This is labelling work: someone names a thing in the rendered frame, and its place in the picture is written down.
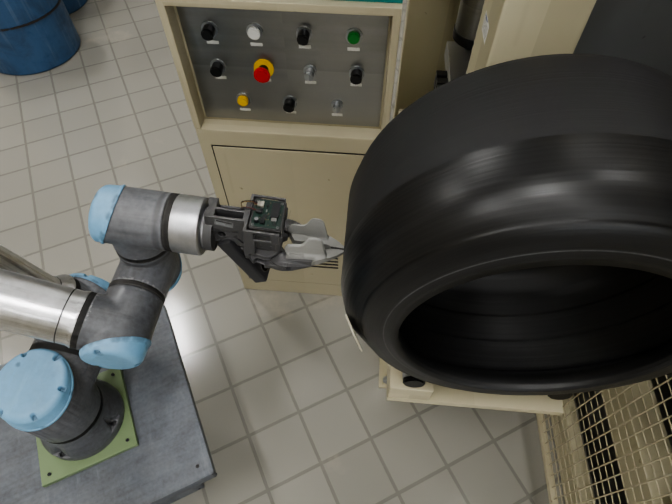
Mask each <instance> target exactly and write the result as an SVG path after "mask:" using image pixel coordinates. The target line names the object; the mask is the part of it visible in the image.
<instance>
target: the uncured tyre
mask: <svg viewBox="0 0 672 504"><path fill-rule="evenodd" d="M341 293H342V297H343V302H344V306H345V311H346V314H347V316H348V318H349V321H350V323H351V325H352V327H353V329H354V330H355V332H356V333H357V334H358V335H359V336H360V337H361V338H362V339H363V340H364V341H365V342H366V344H367V345H368V346H369V347H370V348H371V349H372V350H373V351H374V352H375V353H376V354H377V355H378V356H379V357H380V358H381V359H382V360H384V361H385V362H386V363H388V364H389V365H391V366H392V367H394V368H395V369H397V370H399V371H401V372H403V373H405V374H407V375H410V376H412V377H414V378H417V379H420V380H423V381H426V382H429V383H432V384H436V385H440V386H444V387H448V388H453V389H458V390H464V391H470V392H478V393H487V394H499V395H559V394H571V393H581V392H590V391H597V390H604V389H610V388H615V387H620V386H625V385H630V384H634V383H639V382H643V381H647V380H650V379H654V378H657V377H661V376H664V375H667V374H670V373H672V77H670V76H668V75H667V74H665V73H663V72H661V71H659V70H656V69H654V68H652V67H649V66H647V65H644V64H641V63H637V62H634V61H630V60H626V59H622V58H617V57H611V56H604V55H595V54H551V55H541V56H533V57H527V58H521V59H516V60H511V61H507V62H503V63H499V64H495V65H491V66H488V67H485V68H482V69H479V70H476V71H473V72H471V73H468V74H465V75H463V76H461V77H458V78H456V79H454V80H452V81H449V82H447V83H445V84H443V85H441V86H439V87H438V88H436V89H434V90H432V91H430V92H429V93H427V94H425V95H424V96H422V97H421V98H419V99H418V100H416V101H415V102H413V103H412V104H411V105H409V106H408V107H407V108H405V109H404V110H403V111H402V112H400V113H399V114H398V115H397V116H396V117H395V118H394V119H392V120H391V121H390V122H389V123H388V124H387V125H386V126H385V128H384V129H383V130H382V131H381V132H380V133H379V134H378V136H377V137H376V138H375V140H374V141H373V142H372V144H371V145H370V147H369V148H368V150H367V152H366V154H365V155H364V157H363V159H362V161H361V163H360V165H359V167H358V169H357V171H356V174H355V176H354V179H353V181H352V185H351V188H350V193H349V201H348V211H347V222H346V232H345V242H344V253H343V263H342V274H341Z"/></svg>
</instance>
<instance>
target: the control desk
mask: <svg viewBox="0 0 672 504"><path fill-rule="evenodd" d="M155 2H156V6H157V9H158V12H159V15H160V18H161V22H162V25H163V28H164V31H165V34H166V38H167V41H168V44H169V47H170V51H171V54H172V57H173V60H174V63H175V67H176V70H177V73H178V76H179V79H180V83H181V86H182V89H183V92H184V96H185V99H186V102H187V105H188V108H189V112H190V115H191V118H192V121H193V124H194V128H196V133H197V136H198V139H199V142H200V146H201V149H202V152H203V155H204V159H205V162H206V165H207V168H208V171H209V175H210V178H211V181H212V184H213V188H214V191H215V194H216V197H217V198H219V203H220V205H227V206H235V207H241V202H242V201H245V200H250V199H251V195H252V194H257V195H265V196H272V197H279V198H286V203H287V207H288V217H287V219H291V220H294V221H297V222H299V223H300V224H302V225H305V224H307V223H308V222H309V221H310V220H311V219H313V218H318V219H321V220H322V221H324V223H325V227H326V230H327V234H328V235H329V236H330V237H332V238H334V239H336V240H337V241H338V242H340V243H341V244H342V245H343V246H344V242H345V232H346V222H347V211H348V201H349V193H350V188H351V185H352V181H353V179H354V176H355V174H356V171H357V169H358V167H359V165H360V163H361V161H362V159H363V157H364V155H365V154H366V152H367V150H368V148H369V147H370V145H371V144H372V142H373V141H374V140H375V138H376V137H377V136H378V134H379V133H380V132H381V131H382V130H383V129H384V128H385V126H386V125H387V124H388V123H389V120H390V111H391V103H392V94H393V85H394V77H395V68H396V60H397V51H398V42H399V34H400V25H401V16H402V3H387V2H365V1H343V0H155ZM342 263H343V255H341V256H339V257H337V258H335V259H332V260H330V261H327V262H324V263H321V264H318V265H313V266H311V267H308V268H304V269H299V270H294V271H279V270H275V269H272V268H270V271H269V274H268V278H267V281H266V282H259V283H255V282H254V281H253V280H252V279H251V278H250V277H249V276H248V275H247V274H246V273H245V272H244V271H243V270H242V269H241V268H240V267H239V266H238V268H239V271H240V274H241V278H242V281H243V284H244V287H245V288H246V289H258V290H271V291H284V292H297V293H310V294H323V295H336V296H342V293H341V274H342Z"/></svg>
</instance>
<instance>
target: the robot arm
mask: <svg viewBox="0 0 672 504"><path fill-rule="evenodd" d="M261 198H264V199H261ZM268 199H271V200H268ZM275 200H278V201H275ZM243 202H247V204H246V207H242V203H243ZM287 217H288V207H287V203H286V198H279V197H272V196H265V195H257V194H252V195H251V199H250V200H245V201H242V202H241V207H235V206H227V205H220V203H219V198H214V197H209V198H207V197H201V196H194V195H186V194H178V193H172V192H164V191H157V190H150V189H142V188H135V187H128V186H126V185H121V186H120V185H105V186H103V187H101V188H100V189H99V190H98V191H97V193H96V194H95V196H94V199H93V200H92V203H91V206H90V210H89V216H88V229H89V233H90V236H91V238H92V239H93V240H94V241H96V242H100V243H101V244H105V243H108V244H112V245H113V247H114V249H115V250H116V253H117V255H118V256H119V258H120V261H119V264H118V267H117V269H116V271H115V274H114V276H113V278H112V281H111V283H109V282H107V281H106V280H104V279H101V278H99V277H96V276H93V275H89V276H87V275H86V274H84V273H73V274H70V275H67V274H62V275H57V276H52V275H50V274H49V273H47V272H45V271H44V270H42V269H40V268H39V267H37V266H35V265H34V264H32V263H31V262H29V261H27V260H26V259H24V258H22V257H21V256H19V255H17V254H16V253H14V252H12V251H11V250H9V249H7V248H6V247H4V246H2V245H1V244H0V330H2V331H6V332H10V333H14V334H19V335H23V336H27V337H32V338H34V341H33V343H32V345H31V347H30V349H29V351H27V352H25V353H23V354H22V353H21V354H19V355H17V356H16V357H14V358H13V359H11V360H10V361H9V362H8V363H7V364H6V365H5V366H4V367H3V368H2V370H1V371H0V417H1V418H2V419H3V420H5V421H6V422H7V423H8V424H9V425H11V426H12V427H14V428H16V429H18V430H21V431H24V432H27V433H29V434H31V435H33V436H36V437H38V438H40V440H41V443H42V445H43V446H44V448H45V449H46V450H47V451H48V452H49V453H50V454H52V455H53V456H55V457H58V458H60V459H63V460H68V461H77V460H83V459H86V458H89V457H92V456H94V455H96V454H97V453H99V452H100V451H102V450H103V449H104V448H106V447H107V446H108V445H109V444H110V443H111V442H112V440H113V439H114V438H115V437H116V435H117V433H118V432H119V430H120V428H121V425H122V423H123V419H124V411H125V409H124V402H123V399H122V396H121V395H120V393H119V392H118V390H117V389H116V388H114V387H113V386H112V385H111V384H109V383H108V382H106V381H103V380H99V379H97V377H98V374H99V372H100V369H101V367H102V368H107V369H131V368H134V367H137V366H139V365H140V364H141V363H142V362H143V360H144V358H145V356H146V353H147V351H148V348H149V347H150V346H151V343H152V342H151V340H152V337H153V334H154V331H155V328H156V325H157V322H158V319H159V316H160V313H161V310H162V307H163V304H164V302H165V301H166V298H167V295H168V292H169V291H170V290H172V289H173V288H174V287H175V286H176V285H177V283H178V282H179V280H180V277H181V274H182V261H181V257H180V254H179V253H184V254H191V255H198V256H201V255H203V254H204V253H205V251H206V250H210V251H215V250H216V248H217V246H219V247H220V248H221V249H222V250H223V251H224V252H225V253H226V254H227V255H228V256H229V257H230V258H231V259H232V260H233V261H234V262H235V263H236V264H237V265H238V266H239V267H240V268H241V269H242V270H243V271H244V272H245V273H246V274H247V275H248V276H249V277H250V278H251V279H252V280H253V281H254V282H255V283H259V282H266V281H267V278H268V274H269V271H270V268H272V269H275V270H279V271H294V270H299V269H304V268H308V267H311V266H313V265H318V264H321V263H324V262H327V261H330V260H332V259H335V258H337V257H339V256H341V255H343V253H344V246H343V245H342V244H341V243H340V242H338V241H337V240H336V239H334V238H332V237H330V236H329V235H328V234H327V230H326V227H325V223H324V221H322V220H321V219H318V218H313V219H311V220H310V221H309V222H308V223H307V224H305V225H302V224H300V223H299V222H297V221H294V220H291V219H287ZM288 237H290V240H291V241H292V243H293V244H287V245H286V246H285V248H284V249H285V250H284V249H283V247H282V245H283V242H285V241H287V240H288Z"/></svg>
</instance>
